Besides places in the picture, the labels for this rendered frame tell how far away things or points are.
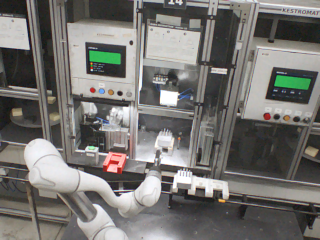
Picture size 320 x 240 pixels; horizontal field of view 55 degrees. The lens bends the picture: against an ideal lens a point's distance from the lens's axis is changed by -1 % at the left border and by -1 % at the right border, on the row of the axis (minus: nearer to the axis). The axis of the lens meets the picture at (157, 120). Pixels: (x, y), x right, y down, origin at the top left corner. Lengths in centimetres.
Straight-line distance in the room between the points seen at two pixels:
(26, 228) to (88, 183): 181
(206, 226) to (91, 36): 140
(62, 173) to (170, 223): 103
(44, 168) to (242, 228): 139
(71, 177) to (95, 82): 87
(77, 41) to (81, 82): 27
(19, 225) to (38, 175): 192
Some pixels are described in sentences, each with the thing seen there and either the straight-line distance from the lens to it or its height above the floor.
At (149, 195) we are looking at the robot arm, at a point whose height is 116.
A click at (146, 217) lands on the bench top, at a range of 215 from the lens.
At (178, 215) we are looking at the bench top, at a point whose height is 68.
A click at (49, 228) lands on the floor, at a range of 308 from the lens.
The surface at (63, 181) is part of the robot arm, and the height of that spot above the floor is 141.
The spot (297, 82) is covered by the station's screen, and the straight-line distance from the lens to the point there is 195.
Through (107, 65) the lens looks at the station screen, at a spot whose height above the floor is 160.
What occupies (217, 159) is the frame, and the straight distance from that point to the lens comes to 219.
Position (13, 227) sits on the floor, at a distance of 317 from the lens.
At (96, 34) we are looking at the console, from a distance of 192.
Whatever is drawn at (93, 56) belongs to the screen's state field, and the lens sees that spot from 194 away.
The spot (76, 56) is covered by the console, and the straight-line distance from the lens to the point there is 201.
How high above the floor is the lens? 223
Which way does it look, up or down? 29 degrees down
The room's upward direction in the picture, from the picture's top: 4 degrees clockwise
